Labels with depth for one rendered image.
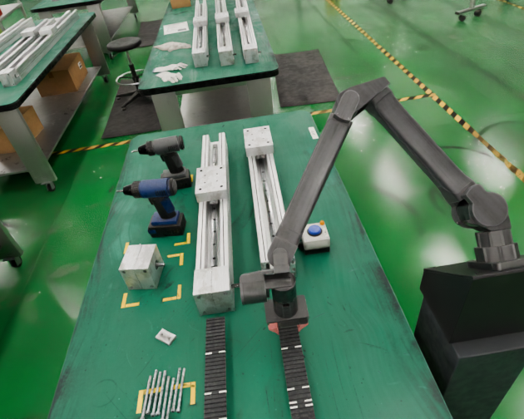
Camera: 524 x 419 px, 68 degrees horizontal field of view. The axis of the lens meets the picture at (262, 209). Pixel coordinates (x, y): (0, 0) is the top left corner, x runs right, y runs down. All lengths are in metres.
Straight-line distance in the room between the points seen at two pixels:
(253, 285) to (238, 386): 0.27
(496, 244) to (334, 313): 0.43
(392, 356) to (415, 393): 0.10
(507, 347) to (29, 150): 3.07
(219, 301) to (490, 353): 0.68
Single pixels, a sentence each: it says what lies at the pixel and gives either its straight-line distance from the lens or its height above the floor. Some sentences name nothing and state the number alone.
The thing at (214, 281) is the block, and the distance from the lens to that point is 1.09.
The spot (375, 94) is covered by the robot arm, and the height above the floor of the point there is 1.30.
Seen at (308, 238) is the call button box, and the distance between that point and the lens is 1.21.
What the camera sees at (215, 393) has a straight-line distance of 0.99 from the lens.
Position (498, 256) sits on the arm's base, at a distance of 0.99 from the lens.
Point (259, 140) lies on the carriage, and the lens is 1.57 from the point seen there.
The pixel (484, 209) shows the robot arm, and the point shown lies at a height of 1.10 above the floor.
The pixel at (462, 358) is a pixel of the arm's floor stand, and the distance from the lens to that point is 1.10.
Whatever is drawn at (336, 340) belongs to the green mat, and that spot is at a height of 0.78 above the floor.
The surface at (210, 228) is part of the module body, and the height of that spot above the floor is 0.82.
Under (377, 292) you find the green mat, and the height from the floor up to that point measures 0.78.
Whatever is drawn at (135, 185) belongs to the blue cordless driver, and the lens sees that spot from 1.31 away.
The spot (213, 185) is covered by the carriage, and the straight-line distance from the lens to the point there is 1.36.
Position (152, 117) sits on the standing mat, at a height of 0.01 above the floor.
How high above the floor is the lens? 1.69
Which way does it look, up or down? 40 degrees down
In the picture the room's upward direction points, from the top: 8 degrees counter-clockwise
